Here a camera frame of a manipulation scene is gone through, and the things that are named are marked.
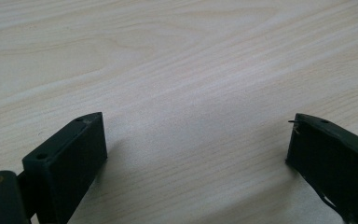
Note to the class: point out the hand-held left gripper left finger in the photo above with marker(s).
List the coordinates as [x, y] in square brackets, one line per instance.
[68, 161]

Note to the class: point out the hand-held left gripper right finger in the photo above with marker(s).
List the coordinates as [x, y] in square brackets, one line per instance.
[332, 161]

